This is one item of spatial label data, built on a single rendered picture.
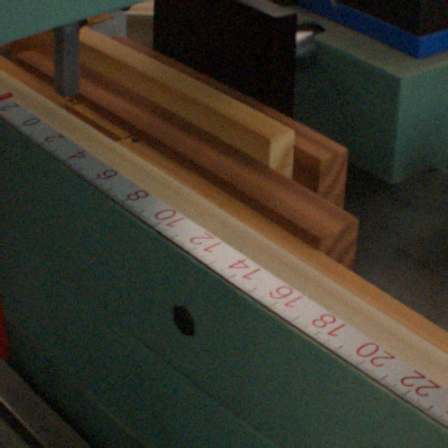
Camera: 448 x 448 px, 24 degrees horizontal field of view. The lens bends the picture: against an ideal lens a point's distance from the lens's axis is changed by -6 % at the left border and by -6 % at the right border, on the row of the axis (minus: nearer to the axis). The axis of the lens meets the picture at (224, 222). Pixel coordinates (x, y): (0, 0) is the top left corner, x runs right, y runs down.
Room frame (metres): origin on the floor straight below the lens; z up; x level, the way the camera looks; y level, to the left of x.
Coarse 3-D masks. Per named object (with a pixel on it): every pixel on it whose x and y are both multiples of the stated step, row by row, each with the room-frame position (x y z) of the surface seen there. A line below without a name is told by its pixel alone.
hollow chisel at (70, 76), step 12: (60, 36) 0.44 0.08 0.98; (72, 36) 0.44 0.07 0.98; (60, 48) 0.44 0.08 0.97; (72, 48) 0.44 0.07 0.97; (60, 60) 0.44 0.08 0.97; (72, 60) 0.44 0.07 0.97; (60, 72) 0.44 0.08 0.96; (72, 72) 0.44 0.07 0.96; (60, 84) 0.44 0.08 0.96; (72, 84) 0.44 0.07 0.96
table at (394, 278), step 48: (384, 192) 0.45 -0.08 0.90; (432, 192) 0.45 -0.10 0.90; (0, 240) 0.41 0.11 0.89; (384, 240) 0.41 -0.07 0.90; (432, 240) 0.41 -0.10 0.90; (0, 288) 0.42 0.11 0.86; (48, 288) 0.38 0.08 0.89; (384, 288) 0.37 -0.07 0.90; (432, 288) 0.37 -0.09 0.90; (48, 336) 0.38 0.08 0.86; (96, 336) 0.35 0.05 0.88; (96, 384) 0.35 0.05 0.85; (144, 384) 0.33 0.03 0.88; (192, 384) 0.30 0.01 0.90; (144, 432) 0.33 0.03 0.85; (192, 432) 0.30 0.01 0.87; (240, 432) 0.28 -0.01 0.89
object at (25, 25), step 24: (0, 0) 0.38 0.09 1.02; (24, 0) 0.39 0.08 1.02; (48, 0) 0.40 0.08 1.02; (72, 0) 0.41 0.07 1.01; (96, 0) 0.42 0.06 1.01; (120, 0) 0.42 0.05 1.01; (144, 0) 0.43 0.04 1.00; (0, 24) 0.38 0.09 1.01; (24, 24) 0.39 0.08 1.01; (48, 24) 0.40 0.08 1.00; (72, 24) 0.44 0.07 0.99
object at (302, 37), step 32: (160, 0) 0.50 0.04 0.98; (192, 0) 0.48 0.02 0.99; (224, 0) 0.46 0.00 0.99; (256, 0) 0.46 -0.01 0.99; (160, 32) 0.50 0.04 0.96; (192, 32) 0.48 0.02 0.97; (224, 32) 0.46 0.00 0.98; (256, 32) 0.44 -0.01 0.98; (288, 32) 0.44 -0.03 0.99; (320, 32) 0.51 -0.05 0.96; (192, 64) 0.48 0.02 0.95; (224, 64) 0.46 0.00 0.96; (256, 64) 0.44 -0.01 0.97; (288, 64) 0.44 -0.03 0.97; (256, 96) 0.44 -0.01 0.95; (288, 96) 0.44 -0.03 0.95
